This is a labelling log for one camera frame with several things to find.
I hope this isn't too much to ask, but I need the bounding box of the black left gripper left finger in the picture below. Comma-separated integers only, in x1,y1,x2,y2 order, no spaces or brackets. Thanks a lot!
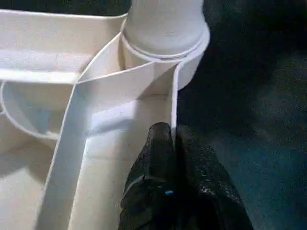
118,122,180,230

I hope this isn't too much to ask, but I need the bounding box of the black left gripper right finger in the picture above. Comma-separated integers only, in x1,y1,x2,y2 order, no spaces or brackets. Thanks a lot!
175,125,255,230

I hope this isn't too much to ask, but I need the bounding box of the white plastic table top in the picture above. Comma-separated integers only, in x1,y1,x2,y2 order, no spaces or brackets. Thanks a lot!
0,9,211,230

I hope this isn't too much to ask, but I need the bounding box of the white plastic table leg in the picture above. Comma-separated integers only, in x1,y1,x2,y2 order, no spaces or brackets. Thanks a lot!
123,0,207,60

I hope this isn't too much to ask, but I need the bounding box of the black work mat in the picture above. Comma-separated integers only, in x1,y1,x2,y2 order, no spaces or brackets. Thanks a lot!
0,0,307,230

